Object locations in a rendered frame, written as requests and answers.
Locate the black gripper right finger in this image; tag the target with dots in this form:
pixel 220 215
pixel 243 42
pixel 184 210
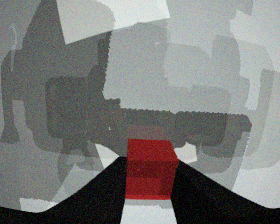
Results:
pixel 197 199

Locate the red block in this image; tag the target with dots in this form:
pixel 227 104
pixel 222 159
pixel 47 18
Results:
pixel 151 169

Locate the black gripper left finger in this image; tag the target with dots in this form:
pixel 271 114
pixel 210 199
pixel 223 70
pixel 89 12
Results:
pixel 101 201

